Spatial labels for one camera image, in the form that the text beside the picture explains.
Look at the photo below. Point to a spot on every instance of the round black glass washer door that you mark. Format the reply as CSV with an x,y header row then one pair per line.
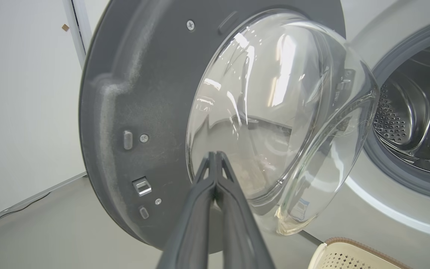
x,y
144,93

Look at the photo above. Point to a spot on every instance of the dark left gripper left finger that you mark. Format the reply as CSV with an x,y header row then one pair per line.
x,y
194,224

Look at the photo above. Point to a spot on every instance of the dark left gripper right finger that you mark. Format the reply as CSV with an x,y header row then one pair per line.
x,y
237,224

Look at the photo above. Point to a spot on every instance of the cream laundry basket brown rim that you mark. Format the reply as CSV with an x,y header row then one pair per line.
x,y
349,257

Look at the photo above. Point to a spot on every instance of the stainless steel washing machine drum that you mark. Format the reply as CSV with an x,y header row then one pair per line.
x,y
405,112

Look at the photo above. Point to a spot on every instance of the white front-load washing machine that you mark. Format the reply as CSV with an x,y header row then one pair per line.
x,y
386,231

